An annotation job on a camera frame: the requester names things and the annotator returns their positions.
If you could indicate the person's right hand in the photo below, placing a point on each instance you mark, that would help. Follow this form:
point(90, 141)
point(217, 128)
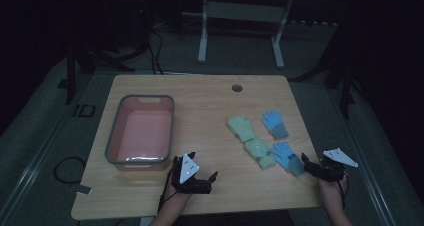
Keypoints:
point(331, 189)

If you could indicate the blue glove with grey cuff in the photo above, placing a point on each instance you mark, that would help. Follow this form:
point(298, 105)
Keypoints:
point(275, 124)

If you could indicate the person's left hand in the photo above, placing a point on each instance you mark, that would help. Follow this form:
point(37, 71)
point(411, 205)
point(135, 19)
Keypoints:
point(178, 196)

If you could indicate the white metal desk frame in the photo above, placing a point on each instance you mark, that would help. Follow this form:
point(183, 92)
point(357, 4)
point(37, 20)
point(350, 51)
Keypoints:
point(245, 12)

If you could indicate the grey tape tag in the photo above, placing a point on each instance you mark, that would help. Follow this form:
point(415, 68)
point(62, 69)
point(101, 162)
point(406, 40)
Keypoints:
point(81, 189)

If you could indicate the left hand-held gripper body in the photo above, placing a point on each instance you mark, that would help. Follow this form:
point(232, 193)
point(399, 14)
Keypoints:
point(195, 186)

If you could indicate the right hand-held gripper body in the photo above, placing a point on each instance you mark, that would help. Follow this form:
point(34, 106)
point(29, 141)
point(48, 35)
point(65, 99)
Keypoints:
point(330, 167)

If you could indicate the pink basin with grey rim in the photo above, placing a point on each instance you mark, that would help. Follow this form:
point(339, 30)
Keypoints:
point(141, 134)

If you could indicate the plain green knit glove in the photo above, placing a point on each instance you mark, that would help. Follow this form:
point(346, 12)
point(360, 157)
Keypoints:
point(240, 128)

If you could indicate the green knit glove with face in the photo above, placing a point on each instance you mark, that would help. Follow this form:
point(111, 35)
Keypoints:
point(260, 152)

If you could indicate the blue glove with dark dots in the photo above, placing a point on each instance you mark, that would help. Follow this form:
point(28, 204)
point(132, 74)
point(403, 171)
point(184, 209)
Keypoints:
point(287, 157)

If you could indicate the black tripod stand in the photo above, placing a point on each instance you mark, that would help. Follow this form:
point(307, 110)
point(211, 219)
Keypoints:
point(345, 82)
point(86, 59)

